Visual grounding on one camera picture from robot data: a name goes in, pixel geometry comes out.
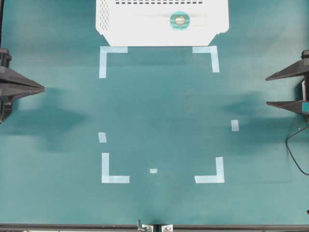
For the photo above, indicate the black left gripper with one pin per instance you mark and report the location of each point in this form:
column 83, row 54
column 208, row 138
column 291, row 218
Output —
column 8, row 76

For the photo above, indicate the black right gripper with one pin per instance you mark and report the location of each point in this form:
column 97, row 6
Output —
column 299, row 68

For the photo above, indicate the teal tape roll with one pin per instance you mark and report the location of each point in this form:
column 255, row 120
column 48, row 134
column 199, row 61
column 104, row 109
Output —
column 179, row 20

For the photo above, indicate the small right tape piece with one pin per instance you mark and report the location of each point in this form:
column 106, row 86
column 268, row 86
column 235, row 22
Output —
column 234, row 125

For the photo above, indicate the white plastic lattice basket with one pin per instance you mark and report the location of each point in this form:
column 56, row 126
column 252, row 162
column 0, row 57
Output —
column 146, row 22

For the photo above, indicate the metal table edge bracket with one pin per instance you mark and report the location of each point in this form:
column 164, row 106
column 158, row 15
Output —
column 153, row 228

